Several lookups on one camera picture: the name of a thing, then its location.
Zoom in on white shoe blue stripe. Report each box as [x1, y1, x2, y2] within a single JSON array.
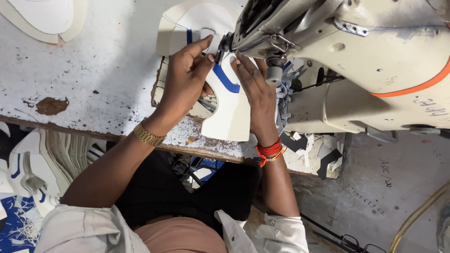
[[156, 0, 259, 142]]

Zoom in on person's black trousers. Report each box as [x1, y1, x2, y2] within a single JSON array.
[[114, 149, 262, 237]]

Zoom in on pile of grey fabric scraps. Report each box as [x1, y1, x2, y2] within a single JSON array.
[[275, 60, 306, 136]]

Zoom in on blue cloth with white threads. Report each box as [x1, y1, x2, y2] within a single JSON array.
[[0, 195, 44, 253]]

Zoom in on cream industrial sewing machine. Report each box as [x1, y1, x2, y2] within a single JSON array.
[[215, 0, 450, 144]]

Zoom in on yellow cable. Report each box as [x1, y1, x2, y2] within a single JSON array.
[[390, 181, 450, 253]]

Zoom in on person's white shirt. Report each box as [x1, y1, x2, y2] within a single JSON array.
[[34, 204, 310, 253]]

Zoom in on person's left hand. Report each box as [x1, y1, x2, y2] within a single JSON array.
[[147, 34, 216, 133]]

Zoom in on heap of white shoe uppers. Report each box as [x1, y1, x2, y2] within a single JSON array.
[[0, 121, 108, 216]]

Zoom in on person's right hand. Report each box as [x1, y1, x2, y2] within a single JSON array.
[[230, 52, 279, 138]]

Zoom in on dark grey fabric offcuts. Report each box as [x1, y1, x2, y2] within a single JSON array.
[[279, 132, 345, 180]]

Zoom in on gold wrist watch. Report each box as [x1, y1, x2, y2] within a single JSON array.
[[133, 121, 166, 147]]

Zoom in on red thread bracelet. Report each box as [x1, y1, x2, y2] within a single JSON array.
[[255, 138, 285, 168]]

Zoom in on stack of white shoe uppers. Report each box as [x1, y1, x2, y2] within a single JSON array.
[[0, 0, 88, 45]]

